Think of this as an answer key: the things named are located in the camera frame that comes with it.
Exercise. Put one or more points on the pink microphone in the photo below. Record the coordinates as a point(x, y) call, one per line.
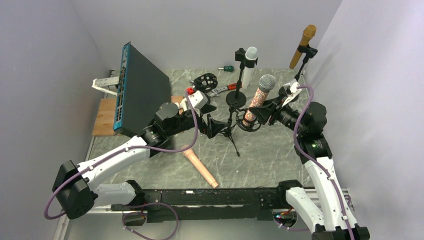
point(196, 162)

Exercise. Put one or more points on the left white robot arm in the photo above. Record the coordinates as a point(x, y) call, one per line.
point(80, 187)

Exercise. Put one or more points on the glitter microphone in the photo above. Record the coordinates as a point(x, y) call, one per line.
point(265, 85)

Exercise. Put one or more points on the green handled screwdriver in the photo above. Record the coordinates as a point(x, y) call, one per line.
point(227, 68)

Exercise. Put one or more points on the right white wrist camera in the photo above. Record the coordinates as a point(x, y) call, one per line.
point(291, 90)

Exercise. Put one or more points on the tall black mic stand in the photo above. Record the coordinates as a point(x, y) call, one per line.
point(309, 52)

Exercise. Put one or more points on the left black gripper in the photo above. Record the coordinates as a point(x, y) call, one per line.
point(213, 126)

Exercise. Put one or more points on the wooden board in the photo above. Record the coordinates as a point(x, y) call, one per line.
point(106, 116)

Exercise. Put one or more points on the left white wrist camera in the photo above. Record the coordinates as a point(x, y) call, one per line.
point(196, 98)

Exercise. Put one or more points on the white bracket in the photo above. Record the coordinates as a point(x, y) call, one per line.
point(105, 85)

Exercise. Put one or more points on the gold microphone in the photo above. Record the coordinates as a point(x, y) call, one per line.
point(308, 33)

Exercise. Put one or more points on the white microphone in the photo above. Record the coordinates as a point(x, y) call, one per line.
point(250, 60)

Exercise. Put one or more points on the blue network switch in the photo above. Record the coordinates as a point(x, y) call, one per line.
point(142, 88)

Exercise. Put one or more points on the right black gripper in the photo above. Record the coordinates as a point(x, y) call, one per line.
point(263, 113)

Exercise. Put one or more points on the black shock-mount round-base stand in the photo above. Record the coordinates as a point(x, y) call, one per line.
point(205, 83)

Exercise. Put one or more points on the black clip round-base stand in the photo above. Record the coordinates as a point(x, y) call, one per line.
point(236, 96)

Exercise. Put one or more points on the red handled adjustable wrench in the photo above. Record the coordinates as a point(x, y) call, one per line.
point(217, 91)

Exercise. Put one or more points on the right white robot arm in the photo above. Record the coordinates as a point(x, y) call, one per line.
point(333, 218)

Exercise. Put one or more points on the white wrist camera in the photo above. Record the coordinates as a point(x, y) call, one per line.
point(291, 90)
point(196, 98)

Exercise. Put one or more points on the black tripod shock-mount stand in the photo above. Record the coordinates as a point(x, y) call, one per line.
point(237, 119)

